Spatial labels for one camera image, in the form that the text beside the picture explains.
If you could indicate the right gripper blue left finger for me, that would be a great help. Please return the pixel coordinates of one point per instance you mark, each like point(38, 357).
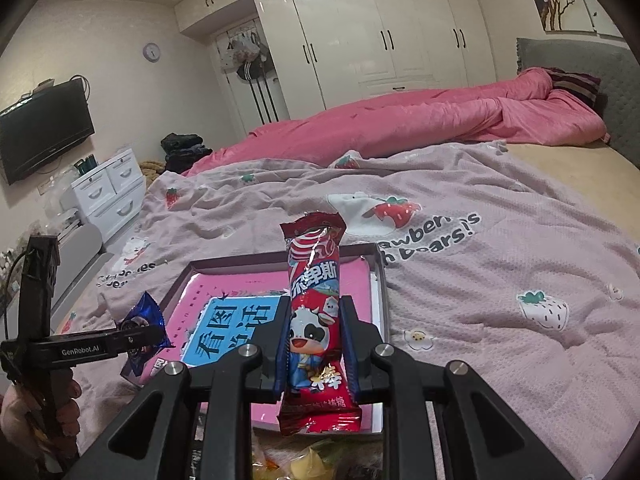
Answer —
point(269, 380)

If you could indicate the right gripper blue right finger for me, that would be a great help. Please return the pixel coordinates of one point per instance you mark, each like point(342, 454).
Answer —
point(367, 383)

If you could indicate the red cow wafer bar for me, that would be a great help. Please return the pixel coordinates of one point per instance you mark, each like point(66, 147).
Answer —
point(316, 397)

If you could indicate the blue Oreo cookie packet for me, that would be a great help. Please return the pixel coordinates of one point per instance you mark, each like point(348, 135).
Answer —
point(145, 328)

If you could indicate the orange cracker packet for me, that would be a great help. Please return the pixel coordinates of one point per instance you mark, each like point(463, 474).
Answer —
point(319, 460)

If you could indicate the person's left hand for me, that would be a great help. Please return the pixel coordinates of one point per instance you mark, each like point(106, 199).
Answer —
point(18, 403)

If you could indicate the dark shallow box tray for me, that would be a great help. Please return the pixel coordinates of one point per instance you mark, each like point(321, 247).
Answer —
point(228, 321)

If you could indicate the pink strawberry bear blanket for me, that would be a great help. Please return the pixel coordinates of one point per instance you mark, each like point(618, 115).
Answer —
point(486, 260)

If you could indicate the white drawer cabinet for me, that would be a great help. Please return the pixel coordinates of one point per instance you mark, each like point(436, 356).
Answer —
point(110, 195)

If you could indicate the dark clothes pile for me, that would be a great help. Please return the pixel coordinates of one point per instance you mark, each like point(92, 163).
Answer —
point(182, 151)

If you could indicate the pink quilt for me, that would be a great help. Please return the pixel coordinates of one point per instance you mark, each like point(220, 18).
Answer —
point(524, 110)

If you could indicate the white wardrobe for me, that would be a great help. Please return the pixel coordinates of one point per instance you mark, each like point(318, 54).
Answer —
point(331, 52)

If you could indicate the striped dark pillow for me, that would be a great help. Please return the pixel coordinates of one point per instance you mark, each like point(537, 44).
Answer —
point(584, 87)

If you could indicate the grey headboard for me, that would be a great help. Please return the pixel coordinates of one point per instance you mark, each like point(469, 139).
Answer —
point(604, 77)

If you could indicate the black wall television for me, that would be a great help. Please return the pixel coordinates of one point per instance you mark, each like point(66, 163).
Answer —
point(41, 128)

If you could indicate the round wall clock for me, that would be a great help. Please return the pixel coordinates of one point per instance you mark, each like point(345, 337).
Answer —
point(151, 52)

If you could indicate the tree wall painting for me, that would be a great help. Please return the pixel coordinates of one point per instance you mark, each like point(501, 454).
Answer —
point(578, 16)

